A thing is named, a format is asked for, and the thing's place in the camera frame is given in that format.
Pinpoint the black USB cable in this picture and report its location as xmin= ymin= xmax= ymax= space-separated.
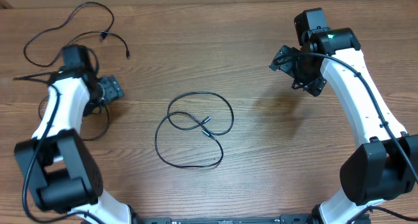
xmin=153 ymin=91 xmax=235 ymax=169
xmin=12 ymin=72 xmax=111 ymax=142
xmin=22 ymin=1 xmax=131 ymax=69

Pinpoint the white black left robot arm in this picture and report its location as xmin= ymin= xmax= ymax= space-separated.
xmin=14 ymin=45 xmax=142 ymax=223

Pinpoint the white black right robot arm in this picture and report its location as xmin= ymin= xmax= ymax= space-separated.
xmin=270 ymin=8 xmax=417 ymax=223

